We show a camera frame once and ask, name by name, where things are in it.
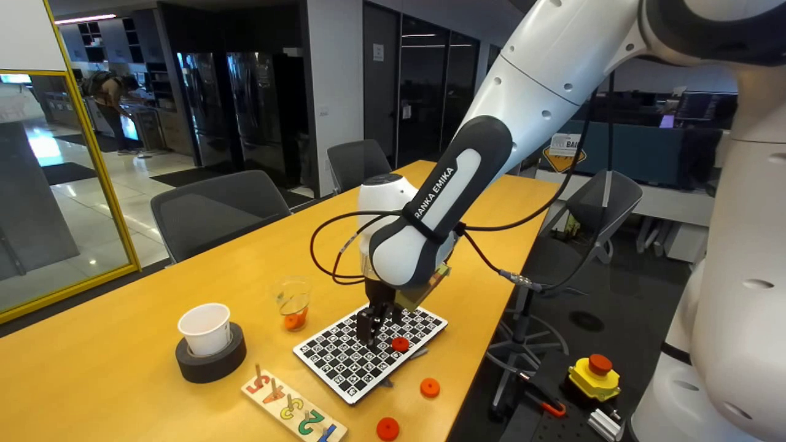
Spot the white sign card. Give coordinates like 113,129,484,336
545,129,590,174

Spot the yellow emergency stop button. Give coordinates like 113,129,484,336
568,351,624,405

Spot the white paper cup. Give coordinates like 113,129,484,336
174,300,234,360

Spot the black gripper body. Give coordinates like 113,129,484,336
363,280,411,318

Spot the orange black bar clamp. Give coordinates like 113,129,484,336
518,387,572,421

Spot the small grey metal box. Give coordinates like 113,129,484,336
587,405,629,442

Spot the grey office chair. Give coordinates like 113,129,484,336
151,166,292,264
328,138,396,193

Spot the black white checkerboard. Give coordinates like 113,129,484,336
292,302,452,408

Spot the wooden number puzzle board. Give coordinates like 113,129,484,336
239,360,350,442

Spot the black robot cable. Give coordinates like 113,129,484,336
307,87,598,295

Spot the clear plastic cup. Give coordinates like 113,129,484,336
275,278,314,334

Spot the grey chair with foot ring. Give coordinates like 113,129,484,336
487,166,647,415

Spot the tan wrist camera mount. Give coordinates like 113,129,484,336
396,262,455,311

